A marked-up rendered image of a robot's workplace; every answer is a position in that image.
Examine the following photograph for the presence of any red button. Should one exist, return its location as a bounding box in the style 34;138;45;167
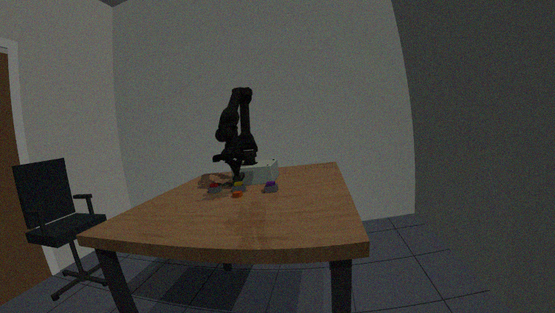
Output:
208;183;222;193

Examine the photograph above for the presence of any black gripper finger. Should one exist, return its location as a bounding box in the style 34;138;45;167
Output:
225;160;237;176
235;159;244;176

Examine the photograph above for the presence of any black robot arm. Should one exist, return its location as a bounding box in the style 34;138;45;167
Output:
215;87;258;161

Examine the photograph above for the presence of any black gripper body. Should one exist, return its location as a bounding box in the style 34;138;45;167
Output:
213;140;257;162

